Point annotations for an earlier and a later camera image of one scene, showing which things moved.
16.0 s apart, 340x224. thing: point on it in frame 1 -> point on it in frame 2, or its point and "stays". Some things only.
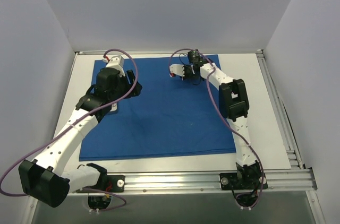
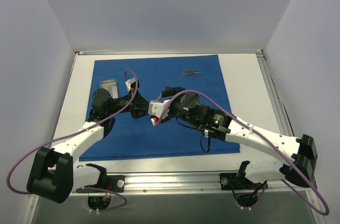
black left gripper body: x=132 y=86 -> x=136 y=105
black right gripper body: x=187 y=70 -> x=167 y=99
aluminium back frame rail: x=170 y=52 stays
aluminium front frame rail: x=300 y=181 stays
